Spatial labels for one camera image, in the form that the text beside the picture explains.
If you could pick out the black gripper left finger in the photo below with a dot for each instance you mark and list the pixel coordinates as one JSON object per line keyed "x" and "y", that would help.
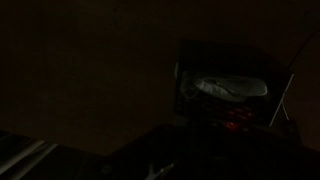
{"x": 160, "y": 150}

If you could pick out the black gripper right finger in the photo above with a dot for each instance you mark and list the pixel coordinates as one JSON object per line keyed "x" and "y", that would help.
{"x": 253, "y": 153}

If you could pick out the white towel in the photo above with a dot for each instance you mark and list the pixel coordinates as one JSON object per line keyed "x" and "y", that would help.
{"x": 230, "y": 86}

